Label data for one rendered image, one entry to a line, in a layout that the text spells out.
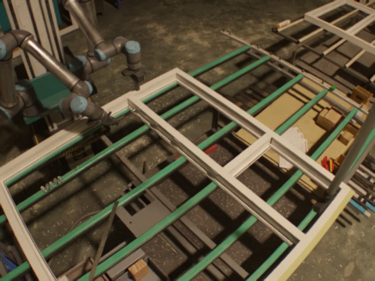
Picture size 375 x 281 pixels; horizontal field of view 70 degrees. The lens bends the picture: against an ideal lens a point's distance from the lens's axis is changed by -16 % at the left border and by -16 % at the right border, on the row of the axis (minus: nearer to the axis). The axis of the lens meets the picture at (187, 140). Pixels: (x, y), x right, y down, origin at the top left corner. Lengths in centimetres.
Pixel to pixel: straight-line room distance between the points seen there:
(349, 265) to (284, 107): 140
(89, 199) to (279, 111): 173
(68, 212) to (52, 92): 102
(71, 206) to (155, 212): 129
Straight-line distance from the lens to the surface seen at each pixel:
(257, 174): 207
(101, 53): 192
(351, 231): 280
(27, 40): 196
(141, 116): 199
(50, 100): 261
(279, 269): 141
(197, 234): 154
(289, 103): 258
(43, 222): 276
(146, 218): 156
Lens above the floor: 222
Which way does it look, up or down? 47 degrees down
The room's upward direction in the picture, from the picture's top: straight up
